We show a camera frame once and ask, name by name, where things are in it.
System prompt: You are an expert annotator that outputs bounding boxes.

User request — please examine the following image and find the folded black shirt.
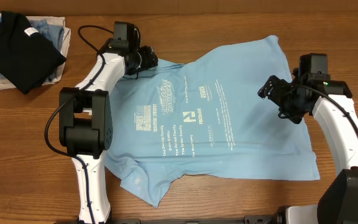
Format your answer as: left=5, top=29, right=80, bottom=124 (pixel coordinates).
left=0, top=11, right=66, bottom=94

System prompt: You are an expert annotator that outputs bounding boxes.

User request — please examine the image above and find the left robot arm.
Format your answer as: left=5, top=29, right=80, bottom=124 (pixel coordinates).
left=57, top=22, right=158, bottom=223

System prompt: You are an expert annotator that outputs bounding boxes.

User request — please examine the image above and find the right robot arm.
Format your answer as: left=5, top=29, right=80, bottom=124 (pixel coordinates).
left=258, top=54, right=358, bottom=223

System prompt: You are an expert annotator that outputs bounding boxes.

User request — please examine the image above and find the light blue t-shirt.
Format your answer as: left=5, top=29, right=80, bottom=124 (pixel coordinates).
left=105, top=35, right=319, bottom=207

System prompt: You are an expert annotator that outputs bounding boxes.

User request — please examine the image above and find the folded white cloth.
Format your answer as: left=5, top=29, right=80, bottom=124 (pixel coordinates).
left=0, top=16, right=71, bottom=90

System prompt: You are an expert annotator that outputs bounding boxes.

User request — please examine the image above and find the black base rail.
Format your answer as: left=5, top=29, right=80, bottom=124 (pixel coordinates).
left=60, top=213, right=282, bottom=224

